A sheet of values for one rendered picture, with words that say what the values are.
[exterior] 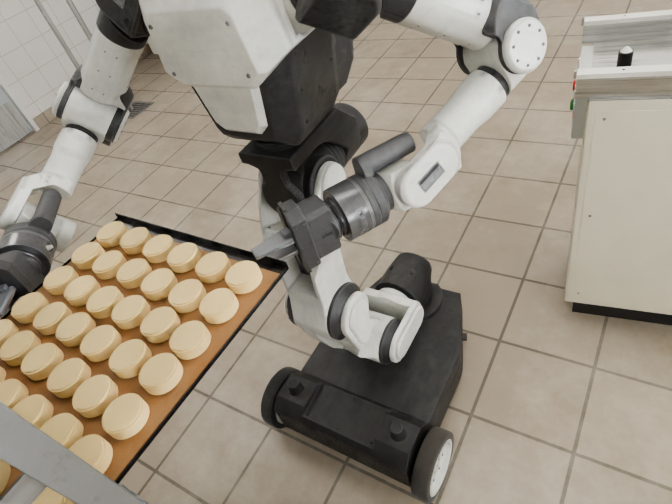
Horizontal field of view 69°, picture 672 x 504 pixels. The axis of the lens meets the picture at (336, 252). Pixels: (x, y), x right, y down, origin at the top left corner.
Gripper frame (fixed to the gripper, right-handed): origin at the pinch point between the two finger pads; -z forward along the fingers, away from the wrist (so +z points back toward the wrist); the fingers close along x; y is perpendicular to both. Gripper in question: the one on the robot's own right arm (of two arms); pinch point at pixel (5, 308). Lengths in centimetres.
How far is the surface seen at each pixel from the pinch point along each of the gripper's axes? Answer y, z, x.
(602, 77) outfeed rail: 124, 28, -14
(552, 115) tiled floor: 190, 144, -101
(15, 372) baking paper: 4.8, -14.2, -0.6
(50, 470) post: 22.7, -40.1, 11.6
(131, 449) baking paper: 22.9, -32.5, -0.6
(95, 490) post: 23.2, -39.7, 5.7
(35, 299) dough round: 6.4, -2.4, 1.5
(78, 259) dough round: 12.4, 4.1, 1.6
